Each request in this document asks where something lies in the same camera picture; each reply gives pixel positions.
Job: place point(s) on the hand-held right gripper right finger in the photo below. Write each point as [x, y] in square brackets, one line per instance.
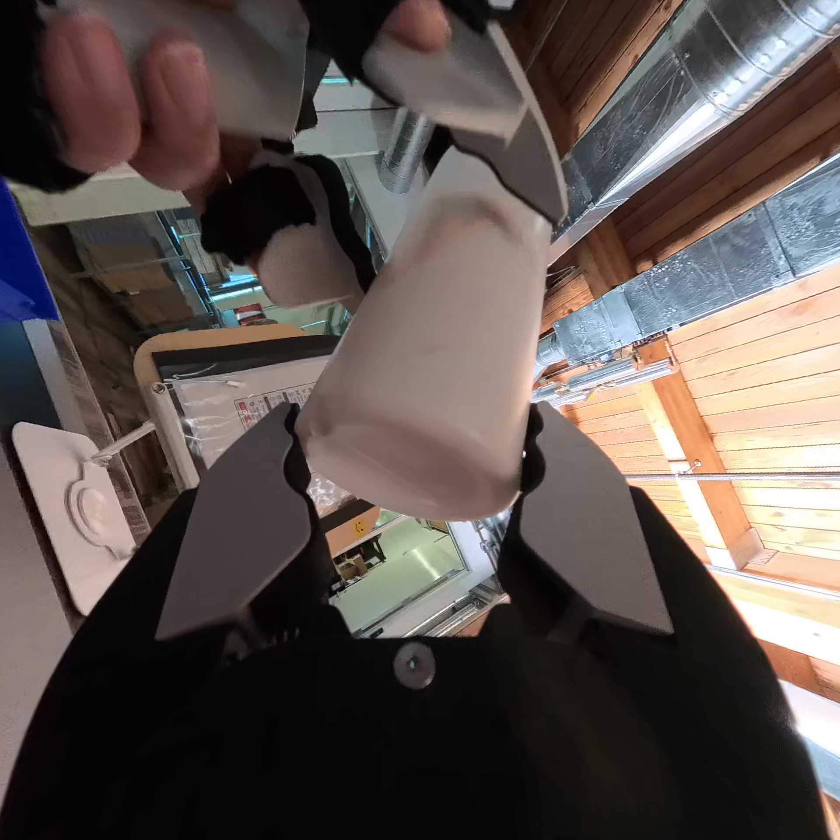
[590, 531]

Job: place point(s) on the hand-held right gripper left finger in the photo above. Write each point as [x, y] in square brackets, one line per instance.
[236, 531]

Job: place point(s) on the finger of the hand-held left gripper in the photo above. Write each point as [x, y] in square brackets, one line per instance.
[308, 275]
[459, 85]

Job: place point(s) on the white round container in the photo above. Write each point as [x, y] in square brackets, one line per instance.
[433, 361]

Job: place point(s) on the blue plastic bin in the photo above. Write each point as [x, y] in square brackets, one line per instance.
[23, 262]

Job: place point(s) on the person's left hand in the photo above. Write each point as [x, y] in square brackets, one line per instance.
[170, 118]

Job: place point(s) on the thin metal ceiling rod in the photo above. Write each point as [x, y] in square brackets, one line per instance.
[754, 478]

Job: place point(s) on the silver ventilation duct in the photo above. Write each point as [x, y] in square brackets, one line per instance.
[405, 151]
[722, 79]

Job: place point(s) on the rectangular metal duct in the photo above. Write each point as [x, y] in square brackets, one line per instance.
[709, 275]

